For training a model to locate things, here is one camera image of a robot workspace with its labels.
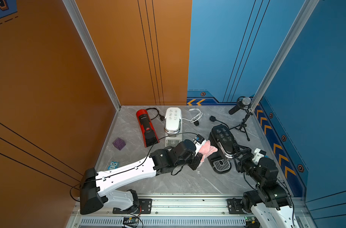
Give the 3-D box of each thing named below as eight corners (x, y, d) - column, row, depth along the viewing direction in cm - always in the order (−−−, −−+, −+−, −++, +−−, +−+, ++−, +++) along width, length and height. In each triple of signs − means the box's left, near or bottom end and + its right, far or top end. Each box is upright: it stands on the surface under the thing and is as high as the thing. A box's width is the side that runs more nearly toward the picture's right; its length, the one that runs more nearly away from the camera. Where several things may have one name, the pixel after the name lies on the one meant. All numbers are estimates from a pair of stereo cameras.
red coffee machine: (147, 149, 97) (141, 133, 82) (140, 127, 108) (134, 110, 93) (159, 144, 99) (155, 129, 84) (151, 124, 110) (147, 107, 95)
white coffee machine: (166, 150, 97) (163, 130, 78) (167, 128, 108) (165, 107, 90) (181, 150, 96) (182, 130, 78) (181, 128, 108) (181, 107, 90)
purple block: (114, 146, 99) (111, 142, 95) (120, 140, 102) (118, 136, 98) (120, 151, 97) (118, 147, 93) (126, 145, 100) (124, 141, 95)
